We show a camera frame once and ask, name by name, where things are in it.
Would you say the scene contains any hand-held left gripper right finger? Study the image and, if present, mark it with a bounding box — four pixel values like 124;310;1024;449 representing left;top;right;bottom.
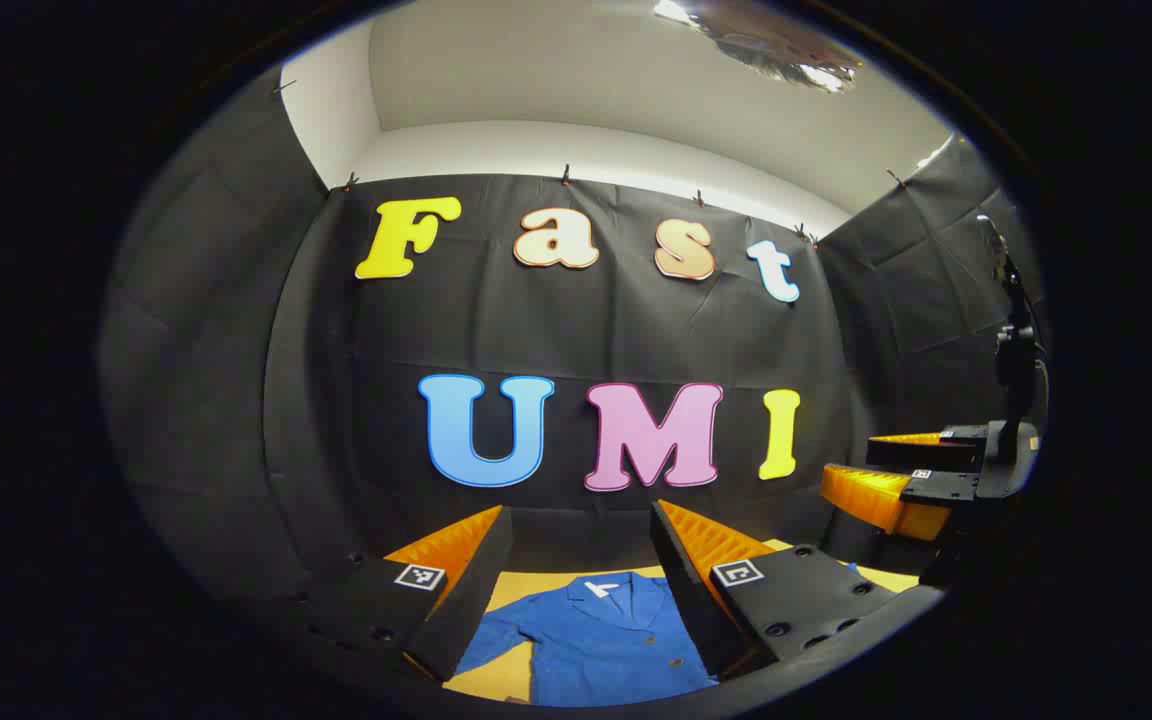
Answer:
649;499;945;681

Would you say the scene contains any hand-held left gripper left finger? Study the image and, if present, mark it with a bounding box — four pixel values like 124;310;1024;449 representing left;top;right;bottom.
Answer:
281;505;515;686

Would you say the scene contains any blue button jacket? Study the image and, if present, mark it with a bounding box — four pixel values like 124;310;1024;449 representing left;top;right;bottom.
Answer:
456;563;859;708

